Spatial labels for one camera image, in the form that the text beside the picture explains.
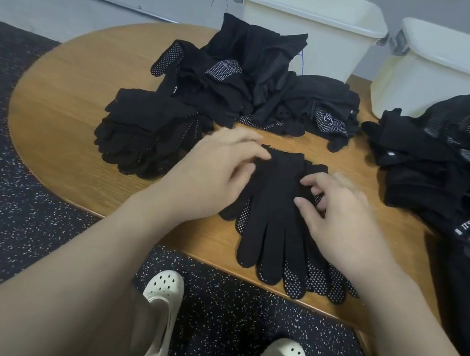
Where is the person's left hand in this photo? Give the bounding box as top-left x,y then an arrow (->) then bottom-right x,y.
141,112 -> 277,239

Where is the person's right hand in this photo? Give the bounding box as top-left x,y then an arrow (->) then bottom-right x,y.
280,166 -> 416,296

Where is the pile of black gloves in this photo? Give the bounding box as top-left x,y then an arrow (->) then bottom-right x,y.
88,82 -> 222,190
131,2 -> 470,244

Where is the stack of black gloves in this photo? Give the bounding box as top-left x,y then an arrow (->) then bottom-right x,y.
88,82 -> 222,190

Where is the white plastic bin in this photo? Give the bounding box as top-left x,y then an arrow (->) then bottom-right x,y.
224,0 -> 395,89
366,12 -> 470,135

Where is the person's left forearm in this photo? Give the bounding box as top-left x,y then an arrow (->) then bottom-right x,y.
0,166 -> 178,356

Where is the person's left white shoe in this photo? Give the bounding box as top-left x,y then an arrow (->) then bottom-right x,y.
131,266 -> 188,356

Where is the person's left leg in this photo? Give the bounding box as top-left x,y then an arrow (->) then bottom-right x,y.
95,280 -> 172,356

